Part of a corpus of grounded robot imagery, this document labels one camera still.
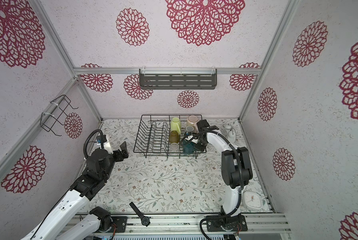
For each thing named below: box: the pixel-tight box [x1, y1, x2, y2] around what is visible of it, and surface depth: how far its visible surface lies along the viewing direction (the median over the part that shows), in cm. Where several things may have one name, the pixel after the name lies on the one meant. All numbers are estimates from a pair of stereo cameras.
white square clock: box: [242, 191, 262, 210], surface depth 79 cm
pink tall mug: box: [186, 115, 200, 133], surface depth 105 cm
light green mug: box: [170, 117, 182, 135], surface depth 105 cm
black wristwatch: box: [129, 201, 151, 227], surface depth 78 cm
